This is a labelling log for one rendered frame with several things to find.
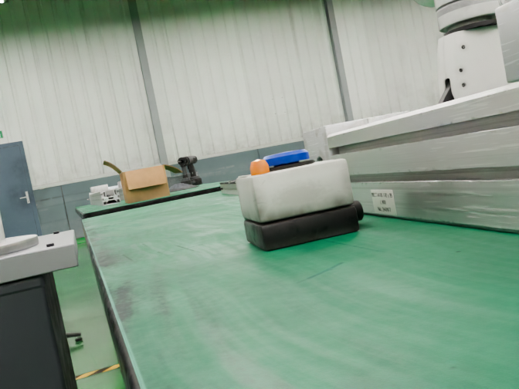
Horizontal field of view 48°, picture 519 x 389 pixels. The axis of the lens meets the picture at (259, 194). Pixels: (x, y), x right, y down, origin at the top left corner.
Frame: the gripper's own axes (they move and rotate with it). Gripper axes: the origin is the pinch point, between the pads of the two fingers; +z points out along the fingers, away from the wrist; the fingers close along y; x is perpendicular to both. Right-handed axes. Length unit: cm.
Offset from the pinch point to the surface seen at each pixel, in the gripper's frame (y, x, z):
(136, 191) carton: 47, -211, -2
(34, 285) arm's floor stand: 57, 4, 4
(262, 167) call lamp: 34.9, 22.2, -3.4
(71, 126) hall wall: 151, -1086, -142
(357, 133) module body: 24.0, 15.5, -4.8
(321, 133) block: 24.0, 5.0, -5.7
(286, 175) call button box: 33.2, 22.5, -2.4
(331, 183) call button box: 29.7, 22.5, -1.1
